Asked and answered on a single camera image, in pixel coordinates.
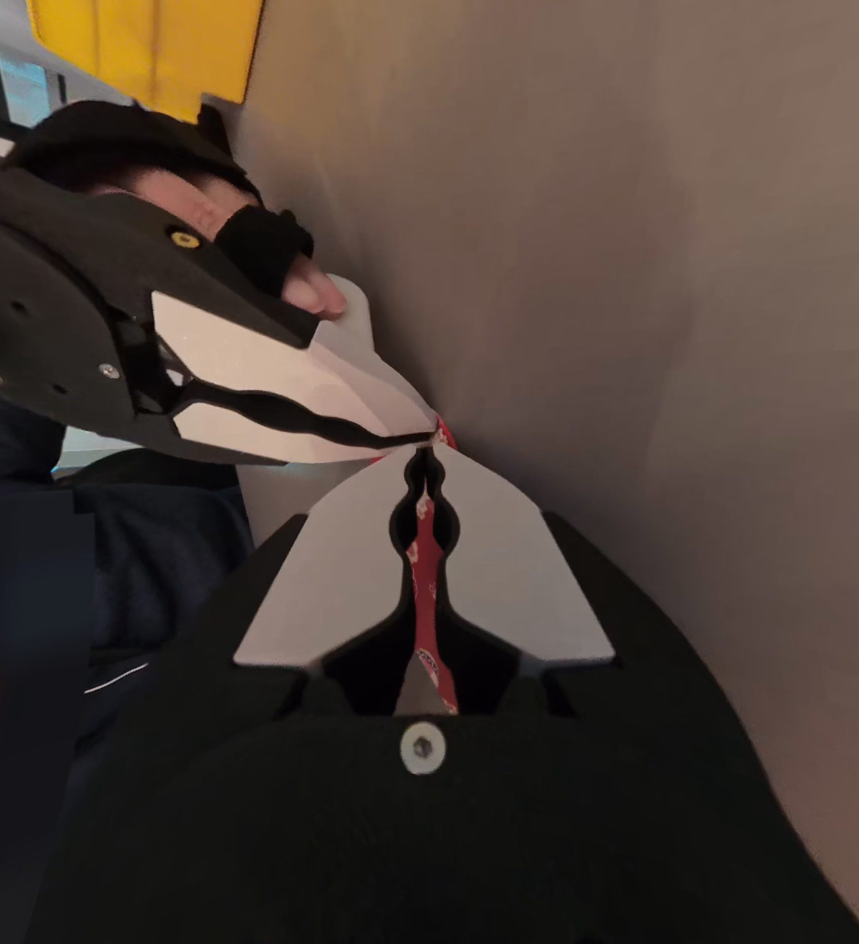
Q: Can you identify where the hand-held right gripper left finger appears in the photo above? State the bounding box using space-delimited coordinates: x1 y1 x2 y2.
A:
232 446 422 677

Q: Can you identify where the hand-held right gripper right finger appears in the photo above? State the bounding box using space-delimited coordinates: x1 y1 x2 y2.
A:
427 446 617 679

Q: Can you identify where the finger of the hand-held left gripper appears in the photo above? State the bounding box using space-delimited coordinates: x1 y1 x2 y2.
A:
151 274 439 445
170 387 432 467

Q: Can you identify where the red floral origami paper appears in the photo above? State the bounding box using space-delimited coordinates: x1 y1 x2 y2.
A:
371 416 461 715

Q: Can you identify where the person's left hand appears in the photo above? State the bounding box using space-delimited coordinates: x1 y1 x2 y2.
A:
86 167 349 321

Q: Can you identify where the person's dark blue clothing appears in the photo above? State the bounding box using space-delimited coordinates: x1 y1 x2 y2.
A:
0 380 257 944

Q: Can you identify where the black wrist strap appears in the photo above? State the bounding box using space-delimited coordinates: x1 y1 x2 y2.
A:
8 99 262 204

